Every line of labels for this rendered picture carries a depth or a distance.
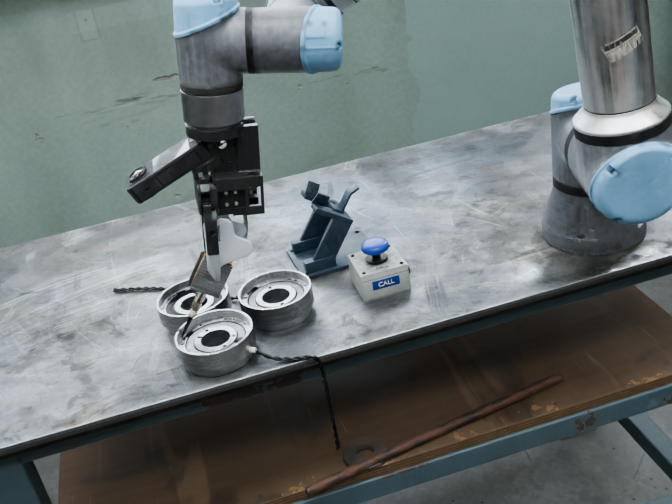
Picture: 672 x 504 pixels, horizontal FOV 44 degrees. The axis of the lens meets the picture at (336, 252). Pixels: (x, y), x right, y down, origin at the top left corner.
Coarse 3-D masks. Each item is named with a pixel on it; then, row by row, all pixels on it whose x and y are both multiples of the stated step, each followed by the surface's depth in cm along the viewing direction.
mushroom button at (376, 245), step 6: (366, 240) 118; (372, 240) 118; (378, 240) 117; (384, 240) 117; (366, 246) 117; (372, 246) 116; (378, 246) 116; (384, 246) 116; (366, 252) 116; (372, 252) 116; (378, 252) 116; (378, 258) 118
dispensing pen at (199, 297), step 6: (204, 252) 110; (198, 258) 110; (198, 264) 109; (228, 264) 110; (192, 276) 109; (198, 294) 110; (204, 294) 110; (198, 300) 110; (192, 306) 110; (198, 306) 110; (192, 312) 111; (192, 318) 111; (186, 324) 111; (186, 330) 111
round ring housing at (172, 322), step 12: (168, 288) 121; (180, 288) 123; (168, 300) 121; (180, 300) 120; (192, 300) 121; (204, 300) 121; (228, 300) 118; (180, 312) 117; (204, 312) 114; (168, 324) 116; (180, 324) 115
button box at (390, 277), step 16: (352, 256) 121; (368, 256) 119; (384, 256) 118; (400, 256) 119; (352, 272) 121; (368, 272) 116; (384, 272) 116; (400, 272) 117; (368, 288) 116; (384, 288) 117; (400, 288) 118
